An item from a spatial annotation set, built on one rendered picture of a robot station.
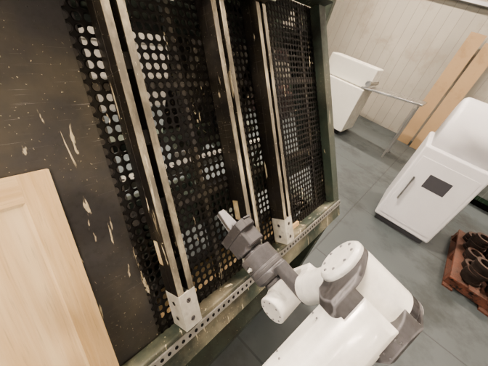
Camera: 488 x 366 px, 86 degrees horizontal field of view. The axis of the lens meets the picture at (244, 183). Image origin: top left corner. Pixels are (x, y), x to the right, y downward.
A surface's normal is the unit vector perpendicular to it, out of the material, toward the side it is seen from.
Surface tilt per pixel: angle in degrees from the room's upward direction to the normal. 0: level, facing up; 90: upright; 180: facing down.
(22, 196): 57
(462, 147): 72
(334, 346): 43
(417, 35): 90
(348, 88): 90
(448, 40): 90
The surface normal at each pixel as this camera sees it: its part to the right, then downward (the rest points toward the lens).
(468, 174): -0.59, 0.33
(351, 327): -0.29, -0.42
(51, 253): 0.75, 0.05
